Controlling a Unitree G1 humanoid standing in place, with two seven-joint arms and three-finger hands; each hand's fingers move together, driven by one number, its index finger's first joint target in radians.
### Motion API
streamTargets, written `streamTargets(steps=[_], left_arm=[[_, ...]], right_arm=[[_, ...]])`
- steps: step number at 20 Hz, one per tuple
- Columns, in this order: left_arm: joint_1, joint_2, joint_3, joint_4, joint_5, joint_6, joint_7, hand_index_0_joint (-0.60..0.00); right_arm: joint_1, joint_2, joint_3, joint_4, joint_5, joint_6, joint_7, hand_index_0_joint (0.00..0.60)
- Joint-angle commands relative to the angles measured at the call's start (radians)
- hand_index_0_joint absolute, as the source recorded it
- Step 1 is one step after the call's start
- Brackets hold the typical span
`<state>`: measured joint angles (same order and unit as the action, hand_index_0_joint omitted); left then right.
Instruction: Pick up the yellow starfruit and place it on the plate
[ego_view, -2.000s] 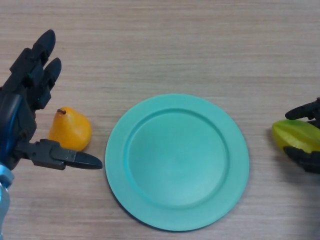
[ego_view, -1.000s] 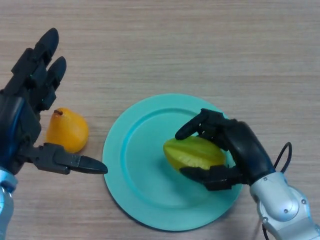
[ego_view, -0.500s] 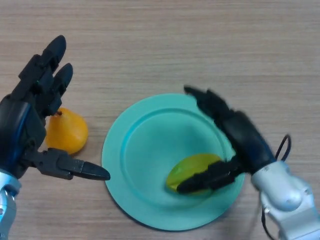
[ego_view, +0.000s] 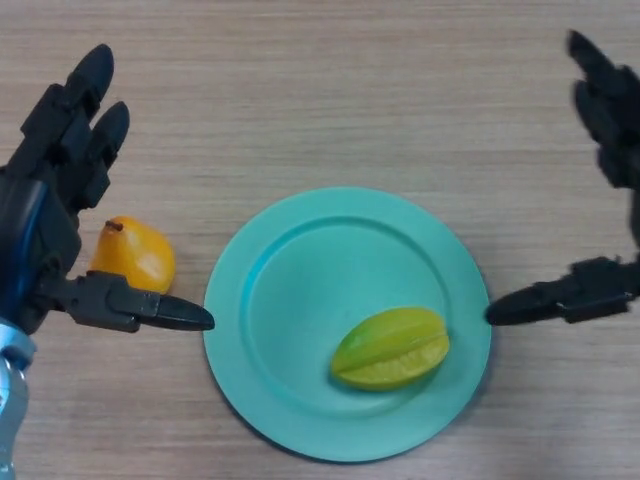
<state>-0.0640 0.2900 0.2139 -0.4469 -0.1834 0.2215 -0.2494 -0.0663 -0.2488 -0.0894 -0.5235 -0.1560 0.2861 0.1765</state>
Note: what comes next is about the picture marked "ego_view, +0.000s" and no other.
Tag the yellow green starfruit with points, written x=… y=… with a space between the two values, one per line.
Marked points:
x=390 y=350

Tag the teal green round plate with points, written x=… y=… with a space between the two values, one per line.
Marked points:
x=290 y=300

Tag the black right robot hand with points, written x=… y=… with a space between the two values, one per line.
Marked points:
x=615 y=125

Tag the orange yellow pear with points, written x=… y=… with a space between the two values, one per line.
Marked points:
x=140 y=255

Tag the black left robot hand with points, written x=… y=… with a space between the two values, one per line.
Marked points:
x=30 y=225

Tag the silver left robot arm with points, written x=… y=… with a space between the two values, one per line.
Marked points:
x=12 y=400

